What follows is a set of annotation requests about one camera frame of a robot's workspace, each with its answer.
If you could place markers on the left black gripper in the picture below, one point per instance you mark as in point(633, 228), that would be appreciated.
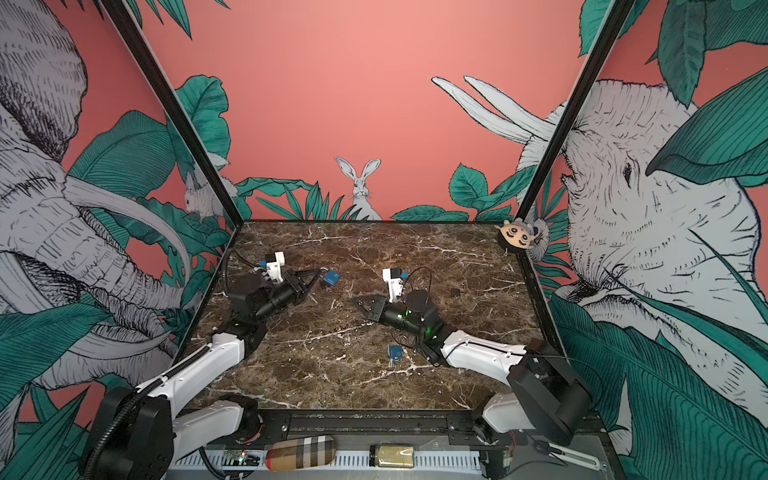
point(292, 278)

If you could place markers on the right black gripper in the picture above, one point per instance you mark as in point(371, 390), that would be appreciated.
point(381, 303)

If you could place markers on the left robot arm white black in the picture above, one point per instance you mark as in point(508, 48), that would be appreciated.
point(139, 432)

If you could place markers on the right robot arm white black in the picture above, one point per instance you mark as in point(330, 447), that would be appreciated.
point(547, 395)

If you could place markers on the gold rectangular box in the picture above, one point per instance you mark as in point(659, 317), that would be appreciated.
point(392, 456)

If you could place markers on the plaid cylindrical case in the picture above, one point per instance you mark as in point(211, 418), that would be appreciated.
point(301, 453)

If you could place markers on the cartoon face sticker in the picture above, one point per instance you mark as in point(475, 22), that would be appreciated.
point(516, 235)

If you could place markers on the small circuit board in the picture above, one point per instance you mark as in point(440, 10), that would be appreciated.
point(241, 459)

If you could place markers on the white black tool at right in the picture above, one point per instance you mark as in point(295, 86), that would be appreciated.
point(569, 456)

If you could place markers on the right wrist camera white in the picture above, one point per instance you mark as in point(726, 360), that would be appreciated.
point(395, 279)

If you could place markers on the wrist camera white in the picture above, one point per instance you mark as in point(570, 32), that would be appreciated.
point(395, 279)
point(272, 267)

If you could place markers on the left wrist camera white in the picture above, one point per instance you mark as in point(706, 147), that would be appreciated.
point(272, 267)

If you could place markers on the black front rail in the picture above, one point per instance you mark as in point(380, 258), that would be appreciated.
point(458, 426)

